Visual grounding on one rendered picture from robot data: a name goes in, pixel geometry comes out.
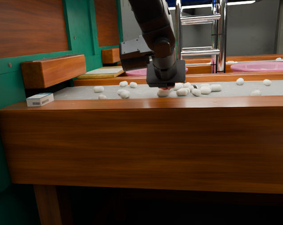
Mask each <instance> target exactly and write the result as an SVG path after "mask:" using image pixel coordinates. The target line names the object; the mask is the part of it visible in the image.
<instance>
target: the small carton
mask: <svg viewBox="0 0 283 225"><path fill-rule="evenodd" d="M26 101H27V106H28V107H41V106H43V105H45V104H47V103H49V102H51V101H54V97H53V93H39V94H36V95H34V96H31V97H29V98H26Z"/></svg>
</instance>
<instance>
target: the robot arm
mask: <svg viewBox="0 0 283 225"><path fill-rule="evenodd" d="M128 1H129V3H130V5H131V7H132V9H133V13H134V15H135V18H136V20H137V23H138V25H139V26H140V28H141V32H142V35H140V36H138V37H139V38H137V39H133V40H129V41H125V42H121V43H120V44H119V55H120V60H121V65H122V68H123V71H124V72H125V71H133V70H139V69H144V68H147V71H146V82H147V84H148V85H149V87H150V88H154V87H158V88H160V89H168V90H170V89H172V88H175V83H186V70H185V60H176V55H175V33H174V28H173V23H172V17H171V13H170V10H169V8H168V5H167V2H166V1H165V0H128ZM149 56H151V57H152V61H150V58H149Z"/></svg>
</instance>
